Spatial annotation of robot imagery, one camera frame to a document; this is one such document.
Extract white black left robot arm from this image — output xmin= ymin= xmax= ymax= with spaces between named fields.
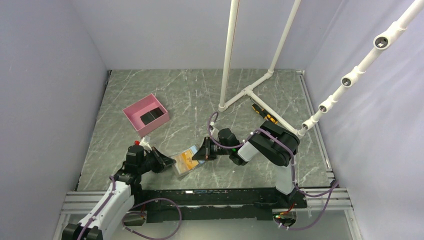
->
xmin=61 ymin=141 xmax=176 ymax=240

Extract aluminium extrusion frame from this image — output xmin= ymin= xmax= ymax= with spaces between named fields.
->
xmin=55 ymin=69 xmax=362 ymax=240

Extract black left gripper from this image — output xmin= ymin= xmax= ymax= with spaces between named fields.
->
xmin=138 ymin=146 xmax=176 ymax=174

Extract yellow black screwdriver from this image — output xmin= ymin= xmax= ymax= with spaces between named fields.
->
xmin=250 ymin=98 xmax=279 ymax=125

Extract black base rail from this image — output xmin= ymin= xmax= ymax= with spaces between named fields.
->
xmin=130 ymin=187 xmax=308 ymax=223

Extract white pipe with camera sockets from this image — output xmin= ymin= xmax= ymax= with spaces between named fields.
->
xmin=297 ymin=0 xmax=424 ymax=136

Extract grey leather card holder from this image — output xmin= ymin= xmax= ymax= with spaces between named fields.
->
xmin=171 ymin=145 xmax=206 ymax=179

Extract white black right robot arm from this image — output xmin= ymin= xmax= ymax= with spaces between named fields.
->
xmin=192 ymin=120 xmax=300 ymax=208

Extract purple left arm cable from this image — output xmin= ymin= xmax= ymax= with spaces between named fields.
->
xmin=76 ymin=175 xmax=183 ymax=240

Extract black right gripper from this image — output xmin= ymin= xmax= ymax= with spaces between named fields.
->
xmin=192 ymin=137 xmax=232 ymax=161

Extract white PVC pipe frame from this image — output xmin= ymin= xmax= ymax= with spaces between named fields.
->
xmin=218 ymin=0 xmax=313 ymax=134

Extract orange credit card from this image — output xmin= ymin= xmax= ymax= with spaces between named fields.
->
xmin=172 ymin=153 xmax=190 ymax=176

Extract pink plastic box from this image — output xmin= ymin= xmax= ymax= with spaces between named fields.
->
xmin=122 ymin=93 xmax=170 ymax=137

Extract black cards in box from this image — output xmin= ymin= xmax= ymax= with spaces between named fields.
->
xmin=140 ymin=107 xmax=164 ymax=125

